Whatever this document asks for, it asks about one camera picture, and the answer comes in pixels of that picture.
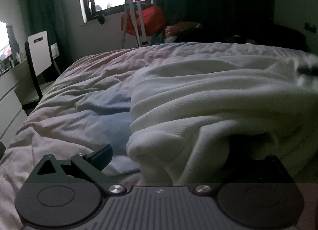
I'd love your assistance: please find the pile of dark clothes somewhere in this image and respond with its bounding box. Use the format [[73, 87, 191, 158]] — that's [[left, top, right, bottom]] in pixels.
[[151, 22, 310, 52]]

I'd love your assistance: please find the white dresser with drawers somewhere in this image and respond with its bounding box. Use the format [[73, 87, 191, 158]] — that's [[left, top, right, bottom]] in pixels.
[[0, 60, 30, 147]]

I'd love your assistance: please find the white black chair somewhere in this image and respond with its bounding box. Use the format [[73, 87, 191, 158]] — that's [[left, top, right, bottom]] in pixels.
[[15, 31, 60, 115]]

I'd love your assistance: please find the wavy vanity mirror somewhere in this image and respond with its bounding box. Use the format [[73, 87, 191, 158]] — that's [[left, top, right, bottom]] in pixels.
[[1, 21, 20, 60]]

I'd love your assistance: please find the red bag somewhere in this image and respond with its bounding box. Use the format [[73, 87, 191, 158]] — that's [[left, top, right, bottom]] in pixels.
[[121, 6, 166, 37]]

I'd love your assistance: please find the dark green left curtain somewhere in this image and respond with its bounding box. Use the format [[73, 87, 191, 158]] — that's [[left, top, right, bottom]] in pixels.
[[26, 0, 71, 59]]

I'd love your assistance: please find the silver camera tripod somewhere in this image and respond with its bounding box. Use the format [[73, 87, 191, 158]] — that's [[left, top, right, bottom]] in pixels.
[[121, 0, 148, 49]]

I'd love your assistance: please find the black wall outlet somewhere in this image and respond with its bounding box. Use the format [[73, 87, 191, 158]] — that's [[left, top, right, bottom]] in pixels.
[[304, 22, 317, 34]]

